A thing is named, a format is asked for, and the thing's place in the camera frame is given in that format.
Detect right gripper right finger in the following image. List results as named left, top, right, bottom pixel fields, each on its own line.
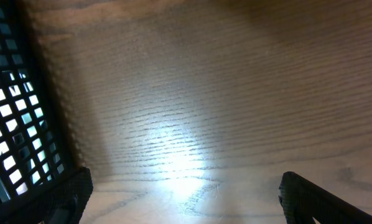
left=279, top=172, right=372, bottom=224

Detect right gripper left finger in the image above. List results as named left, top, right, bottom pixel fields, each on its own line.
left=0, top=167, right=93, bottom=223

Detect black plastic basket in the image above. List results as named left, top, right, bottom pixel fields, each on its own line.
left=0, top=0, right=75, bottom=203

